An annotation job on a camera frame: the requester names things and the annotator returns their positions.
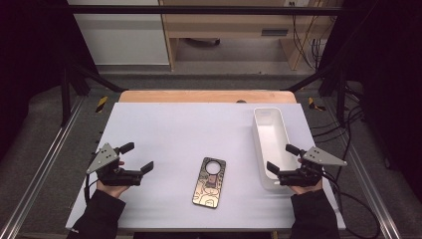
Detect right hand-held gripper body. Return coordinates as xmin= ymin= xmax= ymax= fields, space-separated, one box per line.
xmin=278 ymin=146 xmax=348 ymax=187

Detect white plastic bin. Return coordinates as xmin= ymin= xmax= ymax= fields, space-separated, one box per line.
xmin=253 ymin=107 xmax=302 ymax=191

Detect person's left hand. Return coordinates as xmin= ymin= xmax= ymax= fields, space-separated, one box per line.
xmin=96 ymin=160 xmax=131 ymax=199

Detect black floor cables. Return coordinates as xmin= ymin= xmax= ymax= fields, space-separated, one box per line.
xmin=311 ymin=83 xmax=366 ymax=145

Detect white cabinet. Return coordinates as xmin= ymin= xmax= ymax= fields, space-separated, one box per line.
xmin=67 ymin=0 xmax=170 ymax=66

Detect wooden table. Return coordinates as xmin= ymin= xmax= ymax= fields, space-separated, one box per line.
xmin=118 ymin=90 xmax=298 ymax=105

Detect yellow black hazard tape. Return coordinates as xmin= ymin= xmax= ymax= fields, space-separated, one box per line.
xmin=308 ymin=96 xmax=327 ymax=113
xmin=95 ymin=96 xmax=109 ymax=115

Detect aluminium floor rail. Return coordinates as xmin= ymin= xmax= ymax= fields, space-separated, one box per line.
xmin=344 ymin=142 xmax=404 ymax=239
xmin=0 ymin=95 xmax=86 ymax=239

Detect patterned gold phone case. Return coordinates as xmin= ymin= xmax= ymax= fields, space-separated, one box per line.
xmin=191 ymin=156 xmax=227 ymax=209

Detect hanging cables bundle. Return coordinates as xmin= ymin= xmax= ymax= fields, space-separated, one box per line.
xmin=288 ymin=0 xmax=334 ymax=72

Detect light wooden desk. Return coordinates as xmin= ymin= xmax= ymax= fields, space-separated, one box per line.
xmin=158 ymin=0 xmax=343 ymax=72

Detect black metal stand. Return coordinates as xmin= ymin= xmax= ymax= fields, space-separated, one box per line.
xmin=61 ymin=63 xmax=128 ymax=127
xmin=281 ymin=62 xmax=350 ymax=127

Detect black curtain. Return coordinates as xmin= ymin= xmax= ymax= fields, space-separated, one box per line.
xmin=317 ymin=0 xmax=422 ymax=203
xmin=0 ymin=0 xmax=100 ymax=163

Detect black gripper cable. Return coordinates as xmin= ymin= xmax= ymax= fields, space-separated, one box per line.
xmin=321 ymin=170 xmax=382 ymax=239
xmin=84 ymin=172 xmax=101 ymax=204

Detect person's right hand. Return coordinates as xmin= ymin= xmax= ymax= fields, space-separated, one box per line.
xmin=288 ymin=157 xmax=324 ymax=195

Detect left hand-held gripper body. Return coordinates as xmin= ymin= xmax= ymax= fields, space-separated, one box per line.
xmin=86 ymin=142 xmax=144 ymax=187

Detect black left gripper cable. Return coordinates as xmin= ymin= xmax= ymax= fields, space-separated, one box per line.
xmin=84 ymin=172 xmax=101 ymax=204

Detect black horizontal frame bar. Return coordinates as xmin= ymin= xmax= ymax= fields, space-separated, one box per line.
xmin=66 ymin=4 xmax=346 ymax=16

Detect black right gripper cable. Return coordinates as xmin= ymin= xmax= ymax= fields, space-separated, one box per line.
xmin=321 ymin=170 xmax=382 ymax=239

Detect white table cover sheet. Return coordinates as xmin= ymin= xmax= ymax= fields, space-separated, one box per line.
xmin=65 ymin=102 xmax=346 ymax=231

